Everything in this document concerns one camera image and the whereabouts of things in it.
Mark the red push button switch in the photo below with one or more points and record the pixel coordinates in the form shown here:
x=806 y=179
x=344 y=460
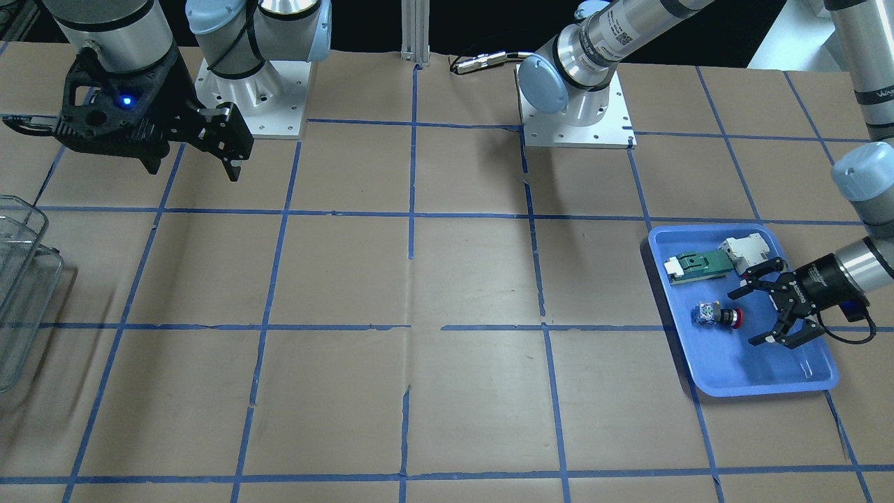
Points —
x=713 y=314

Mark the aluminium frame post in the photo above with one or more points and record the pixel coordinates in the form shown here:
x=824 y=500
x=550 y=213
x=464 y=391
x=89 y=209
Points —
x=415 y=31

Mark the silver wire mesh shelf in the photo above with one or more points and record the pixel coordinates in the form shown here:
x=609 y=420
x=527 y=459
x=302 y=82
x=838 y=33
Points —
x=30 y=273

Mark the green terminal block module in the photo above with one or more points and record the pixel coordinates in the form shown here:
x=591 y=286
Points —
x=692 y=266

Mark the white circuit breaker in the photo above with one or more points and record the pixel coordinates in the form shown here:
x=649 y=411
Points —
x=744 y=253

